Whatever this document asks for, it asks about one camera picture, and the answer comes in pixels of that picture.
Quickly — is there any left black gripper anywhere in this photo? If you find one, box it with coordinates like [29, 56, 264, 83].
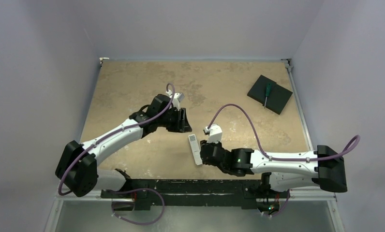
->
[158, 107, 191, 132]

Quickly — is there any white remote control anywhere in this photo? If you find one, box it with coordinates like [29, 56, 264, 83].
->
[188, 134, 203, 166]

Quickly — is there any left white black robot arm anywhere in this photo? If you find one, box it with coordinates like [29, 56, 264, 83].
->
[55, 90, 192, 198]

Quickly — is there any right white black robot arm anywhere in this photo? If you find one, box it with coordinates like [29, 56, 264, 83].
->
[200, 140, 348, 197]

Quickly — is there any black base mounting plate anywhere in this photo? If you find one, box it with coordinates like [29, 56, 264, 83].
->
[101, 173, 290, 210]

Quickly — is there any black foam block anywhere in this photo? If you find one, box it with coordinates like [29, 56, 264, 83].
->
[247, 75, 293, 115]

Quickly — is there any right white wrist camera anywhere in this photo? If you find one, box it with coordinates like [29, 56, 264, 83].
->
[204, 124, 222, 144]

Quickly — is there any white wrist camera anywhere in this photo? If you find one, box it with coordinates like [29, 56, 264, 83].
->
[204, 124, 222, 144]
[166, 90, 184, 110]

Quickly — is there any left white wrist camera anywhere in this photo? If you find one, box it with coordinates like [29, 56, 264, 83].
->
[166, 90, 184, 110]

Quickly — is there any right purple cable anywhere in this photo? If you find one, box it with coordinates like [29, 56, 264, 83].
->
[206, 103, 362, 162]

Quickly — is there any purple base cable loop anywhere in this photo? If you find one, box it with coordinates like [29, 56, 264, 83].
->
[111, 187, 166, 226]

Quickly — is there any green handled screwdriver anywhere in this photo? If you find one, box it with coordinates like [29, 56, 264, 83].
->
[264, 83, 273, 108]

